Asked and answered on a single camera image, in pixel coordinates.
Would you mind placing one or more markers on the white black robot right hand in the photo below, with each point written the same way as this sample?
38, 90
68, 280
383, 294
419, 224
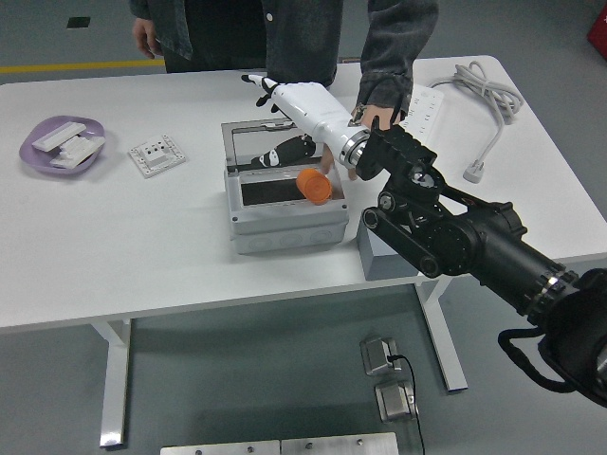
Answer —
313, 106

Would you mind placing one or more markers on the transparent hinged box lid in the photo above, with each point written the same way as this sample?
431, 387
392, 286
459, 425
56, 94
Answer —
246, 142

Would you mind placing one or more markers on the purple plate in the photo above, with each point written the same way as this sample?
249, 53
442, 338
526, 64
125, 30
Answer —
38, 161

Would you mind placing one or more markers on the orange cylinder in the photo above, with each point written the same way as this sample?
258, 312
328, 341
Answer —
315, 186

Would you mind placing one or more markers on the person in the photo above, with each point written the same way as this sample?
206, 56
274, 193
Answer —
265, 33

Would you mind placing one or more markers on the white power strip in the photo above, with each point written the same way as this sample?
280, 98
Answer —
427, 106

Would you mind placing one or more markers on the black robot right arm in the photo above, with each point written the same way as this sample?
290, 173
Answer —
498, 246

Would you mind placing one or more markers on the grey electrical enclosure box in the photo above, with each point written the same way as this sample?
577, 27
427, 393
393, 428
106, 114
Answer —
284, 227

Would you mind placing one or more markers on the red object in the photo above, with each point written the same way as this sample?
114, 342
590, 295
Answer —
598, 28

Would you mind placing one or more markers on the grey cube with round recess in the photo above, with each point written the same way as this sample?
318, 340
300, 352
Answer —
379, 265

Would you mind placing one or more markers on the flat white plastic piece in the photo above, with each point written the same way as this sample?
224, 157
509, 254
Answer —
71, 162

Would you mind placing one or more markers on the person's right forearm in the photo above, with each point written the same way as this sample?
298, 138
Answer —
171, 23

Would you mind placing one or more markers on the metal foot pedal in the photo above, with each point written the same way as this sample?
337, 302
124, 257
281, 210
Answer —
377, 355
396, 403

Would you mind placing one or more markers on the person's left forearm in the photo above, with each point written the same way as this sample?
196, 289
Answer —
393, 52

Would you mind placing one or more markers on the person's left hand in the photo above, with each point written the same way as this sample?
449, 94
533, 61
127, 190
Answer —
378, 116

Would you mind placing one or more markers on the black square floor hatch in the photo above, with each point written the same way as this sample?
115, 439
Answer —
78, 22

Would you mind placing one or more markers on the white wall socket panel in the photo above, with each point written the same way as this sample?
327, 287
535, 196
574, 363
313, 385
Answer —
156, 155

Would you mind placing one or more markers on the long white plastic bar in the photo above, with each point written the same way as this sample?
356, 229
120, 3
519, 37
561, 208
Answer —
54, 135

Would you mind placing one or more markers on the person's right hand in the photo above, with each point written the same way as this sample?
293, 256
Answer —
144, 38

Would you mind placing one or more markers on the white table leg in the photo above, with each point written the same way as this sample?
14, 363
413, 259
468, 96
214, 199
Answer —
443, 341
114, 379

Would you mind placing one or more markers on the grey metal plate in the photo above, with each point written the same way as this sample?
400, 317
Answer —
218, 449

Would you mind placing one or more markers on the small white plastic block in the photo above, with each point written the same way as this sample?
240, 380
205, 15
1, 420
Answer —
76, 146

